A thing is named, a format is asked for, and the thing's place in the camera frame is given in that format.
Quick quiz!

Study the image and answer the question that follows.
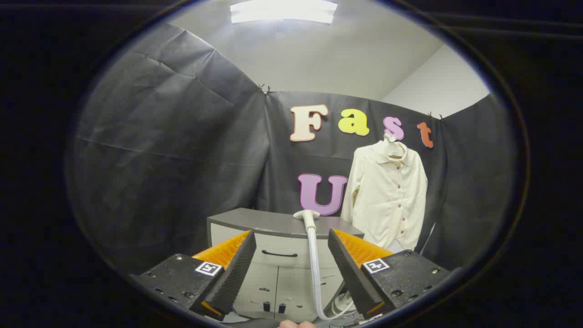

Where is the white clothes hanger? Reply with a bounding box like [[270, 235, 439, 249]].
[[384, 133, 407, 159]]

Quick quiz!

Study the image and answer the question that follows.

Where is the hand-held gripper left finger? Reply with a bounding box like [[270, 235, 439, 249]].
[[130, 230, 257, 322]]

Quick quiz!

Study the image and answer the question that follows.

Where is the ceiling light panel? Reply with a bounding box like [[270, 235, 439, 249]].
[[230, 0, 338, 25]]

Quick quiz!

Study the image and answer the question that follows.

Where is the thin metal stand pole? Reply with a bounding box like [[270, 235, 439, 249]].
[[419, 222, 437, 256]]

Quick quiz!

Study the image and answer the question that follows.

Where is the white garment steamer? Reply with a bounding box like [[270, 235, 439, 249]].
[[293, 210, 358, 322]]

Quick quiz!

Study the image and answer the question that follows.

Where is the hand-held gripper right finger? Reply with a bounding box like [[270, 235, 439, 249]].
[[328, 228, 451, 319]]

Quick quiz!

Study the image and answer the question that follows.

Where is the cream button-up shirt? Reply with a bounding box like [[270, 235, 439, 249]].
[[341, 140, 429, 251]]

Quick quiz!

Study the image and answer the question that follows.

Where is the black backdrop cloth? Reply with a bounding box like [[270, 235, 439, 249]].
[[68, 23, 517, 274]]

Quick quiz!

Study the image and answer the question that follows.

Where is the grey-topped white cabinet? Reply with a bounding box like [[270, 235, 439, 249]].
[[206, 208, 365, 322]]

